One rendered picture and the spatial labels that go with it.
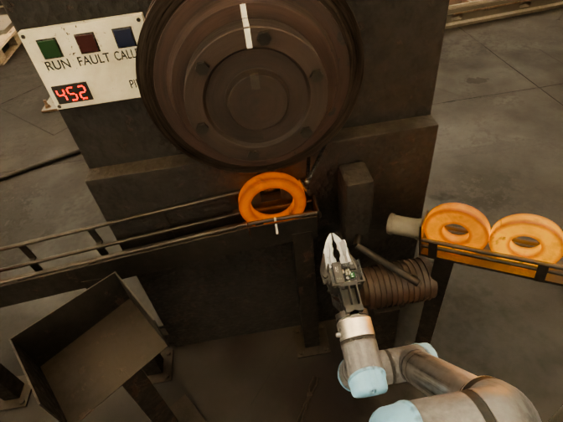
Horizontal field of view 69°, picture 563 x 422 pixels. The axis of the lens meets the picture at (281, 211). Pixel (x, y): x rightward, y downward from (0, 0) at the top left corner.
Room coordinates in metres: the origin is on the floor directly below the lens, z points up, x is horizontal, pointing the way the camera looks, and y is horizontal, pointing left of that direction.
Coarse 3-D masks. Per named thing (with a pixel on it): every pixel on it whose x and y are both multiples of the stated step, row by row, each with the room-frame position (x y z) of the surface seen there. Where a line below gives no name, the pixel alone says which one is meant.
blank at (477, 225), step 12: (444, 204) 0.73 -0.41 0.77; (456, 204) 0.71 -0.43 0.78; (432, 216) 0.71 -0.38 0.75; (444, 216) 0.70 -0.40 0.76; (456, 216) 0.69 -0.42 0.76; (468, 216) 0.67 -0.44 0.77; (480, 216) 0.67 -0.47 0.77; (432, 228) 0.71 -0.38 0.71; (444, 228) 0.72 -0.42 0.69; (468, 228) 0.67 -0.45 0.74; (480, 228) 0.65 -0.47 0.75; (444, 240) 0.69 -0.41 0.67; (456, 240) 0.69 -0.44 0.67; (468, 240) 0.66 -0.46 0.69; (480, 240) 0.65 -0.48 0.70
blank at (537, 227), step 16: (496, 224) 0.65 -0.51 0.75; (512, 224) 0.62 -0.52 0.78; (528, 224) 0.61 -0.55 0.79; (544, 224) 0.59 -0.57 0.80; (496, 240) 0.63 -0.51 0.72; (544, 240) 0.58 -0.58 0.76; (560, 240) 0.57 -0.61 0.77; (528, 256) 0.59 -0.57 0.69; (544, 256) 0.58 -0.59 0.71; (560, 256) 0.56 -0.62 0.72
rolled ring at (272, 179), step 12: (252, 180) 0.85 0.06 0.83; (264, 180) 0.83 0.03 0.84; (276, 180) 0.83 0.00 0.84; (288, 180) 0.83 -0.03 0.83; (240, 192) 0.85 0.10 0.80; (252, 192) 0.83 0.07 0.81; (288, 192) 0.83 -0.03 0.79; (300, 192) 0.83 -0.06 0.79; (240, 204) 0.83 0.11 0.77; (300, 204) 0.83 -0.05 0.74; (252, 216) 0.83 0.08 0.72; (264, 216) 0.85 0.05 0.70; (276, 216) 0.85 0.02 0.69
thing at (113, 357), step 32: (96, 288) 0.66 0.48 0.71; (128, 288) 0.64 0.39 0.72; (64, 320) 0.60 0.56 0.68; (96, 320) 0.64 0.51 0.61; (128, 320) 0.63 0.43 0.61; (32, 352) 0.54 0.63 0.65; (64, 352) 0.57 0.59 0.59; (96, 352) 0.55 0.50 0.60; (128, 352) 0.54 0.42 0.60; (160, 352) 0.52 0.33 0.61; (32, 384) 0.42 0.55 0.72; (64, 384) 0.48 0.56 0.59; (96, 384) 0.47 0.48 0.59; (128, 384) 0.52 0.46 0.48; (64, 416) 0.40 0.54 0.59; (160, 416) 0.52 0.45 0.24; (192, 416) 0.60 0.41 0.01
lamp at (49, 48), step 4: (44, 40) 0.92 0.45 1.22; (48, 40) 0.92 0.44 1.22; (52, 40) 0.92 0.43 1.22; (40, 44) 0.92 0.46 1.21; (44, 44) 0.92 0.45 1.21; (48, 44) 0.92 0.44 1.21; (52, 44) 0.92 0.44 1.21; (56, 44) 0.92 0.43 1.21; (40, 48) 0.92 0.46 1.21; (44, 48) 0.92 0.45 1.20; (48, 48) 0.92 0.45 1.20; (52, 48) 0.92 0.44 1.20; (56, 48) 0.92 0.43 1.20; (44, 52) 0.92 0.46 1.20; (48, 52) 0.92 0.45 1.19; (52, 52) 0.92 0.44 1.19; (56, 52) 0.92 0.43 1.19; (44, 56) 0.92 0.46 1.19; (48, 56) 0.92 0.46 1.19; (52, 56) 0.92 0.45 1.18; (56, 56) 0.92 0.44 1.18
